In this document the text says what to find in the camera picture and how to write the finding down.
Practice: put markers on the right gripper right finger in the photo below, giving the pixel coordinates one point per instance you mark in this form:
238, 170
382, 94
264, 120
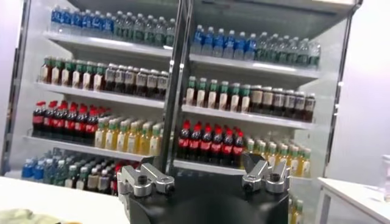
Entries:
259, 175

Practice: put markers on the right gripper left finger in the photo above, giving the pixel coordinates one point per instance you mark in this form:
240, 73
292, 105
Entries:
143, 182

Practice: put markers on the light green t-shirt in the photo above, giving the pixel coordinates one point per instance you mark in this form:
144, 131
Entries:
24, 216

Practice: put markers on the dark drink bottle beige label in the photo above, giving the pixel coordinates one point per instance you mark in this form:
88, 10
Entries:
267, 99
256, 97
103, 183
93, 182

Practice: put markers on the white beverage display cabinet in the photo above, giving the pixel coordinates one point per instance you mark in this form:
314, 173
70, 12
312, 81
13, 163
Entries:
100, 94
243, 116

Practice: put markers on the dark drink bottle navy label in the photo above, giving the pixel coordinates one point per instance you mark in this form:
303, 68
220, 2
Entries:
110, 79
120, 79
310, 105
141, 82
162, 84
278, 102
152, 82
131, 80
289, 103
299, 104

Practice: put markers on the green tinted water bottle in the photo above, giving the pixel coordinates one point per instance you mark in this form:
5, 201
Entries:
282, 51
293, 52
60, 176
138, 30
170, 34
272, 50
118, 27
261, 48
159, 33
314, 54
128, 29
303, 53
149, 32
49, 174

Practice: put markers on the white side table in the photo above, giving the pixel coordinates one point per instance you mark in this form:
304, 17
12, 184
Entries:
350, 194

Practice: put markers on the blue label water bottle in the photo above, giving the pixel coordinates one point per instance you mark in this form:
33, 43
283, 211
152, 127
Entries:
55, 16
207, 41
27, 172
239, 45
65, 18
86, 21
228, 44
97, 22
107, 24
250, 46
197, 39
218, 42
76, 19
38, 173

